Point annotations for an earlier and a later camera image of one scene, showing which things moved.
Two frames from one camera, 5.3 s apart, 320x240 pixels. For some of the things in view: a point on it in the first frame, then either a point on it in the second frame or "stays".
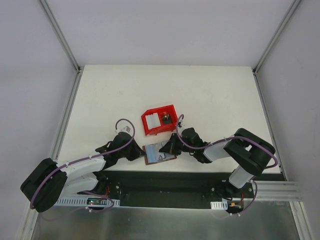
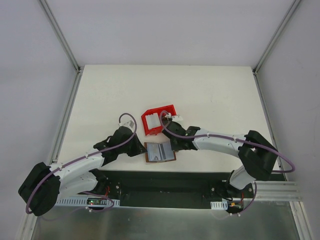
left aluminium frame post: [60, 36] stays
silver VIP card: [161, 156] -> [154, 152]
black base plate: [170, 189] stays
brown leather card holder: [152, 154] stays
